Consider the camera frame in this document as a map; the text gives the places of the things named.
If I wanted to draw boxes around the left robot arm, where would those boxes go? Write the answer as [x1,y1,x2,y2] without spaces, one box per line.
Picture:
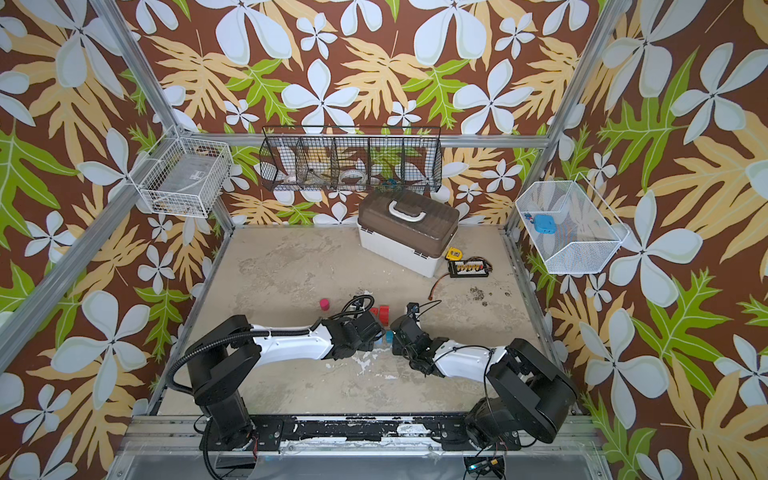
[166,310,384,451]

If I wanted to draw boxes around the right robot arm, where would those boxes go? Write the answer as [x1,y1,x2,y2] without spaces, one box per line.
[390,315,577,450]

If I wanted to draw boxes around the red arch block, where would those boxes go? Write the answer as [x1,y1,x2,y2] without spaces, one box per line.
[378,305,390,327]

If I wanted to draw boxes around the yellow tape measure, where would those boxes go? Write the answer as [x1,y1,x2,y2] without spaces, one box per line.
[445,247,464,261]

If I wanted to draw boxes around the white toolbox brown lid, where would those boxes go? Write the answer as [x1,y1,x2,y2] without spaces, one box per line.
[357,190,460,278]

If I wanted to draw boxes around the blue object in basket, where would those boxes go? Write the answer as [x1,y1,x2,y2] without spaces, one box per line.
[533,214,557,235]

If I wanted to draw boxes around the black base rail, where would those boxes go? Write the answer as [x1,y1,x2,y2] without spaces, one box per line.
[251,413,481,451]

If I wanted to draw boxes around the black wire basket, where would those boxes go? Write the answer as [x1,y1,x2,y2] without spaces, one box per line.
[257,125,444,194]

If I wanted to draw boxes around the white wire basket right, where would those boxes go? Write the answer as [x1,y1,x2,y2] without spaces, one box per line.
[515,178,630,276]

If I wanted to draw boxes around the white wire basket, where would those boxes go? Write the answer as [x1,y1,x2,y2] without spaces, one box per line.
[134,136,233,218]
[515,178,630,276]

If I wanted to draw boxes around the white wire basket left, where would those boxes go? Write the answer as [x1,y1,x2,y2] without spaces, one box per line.
[134,136,233,218]

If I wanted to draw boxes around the aluminium frame post left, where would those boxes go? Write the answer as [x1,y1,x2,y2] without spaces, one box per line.
[92,1,234,232]

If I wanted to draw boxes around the aluminium frame post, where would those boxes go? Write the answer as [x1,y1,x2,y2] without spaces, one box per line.
[92,1,234,232]
[512,1,633,196]

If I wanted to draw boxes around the aluminium frame post right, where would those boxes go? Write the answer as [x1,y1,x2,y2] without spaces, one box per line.
[512,1,633,196]

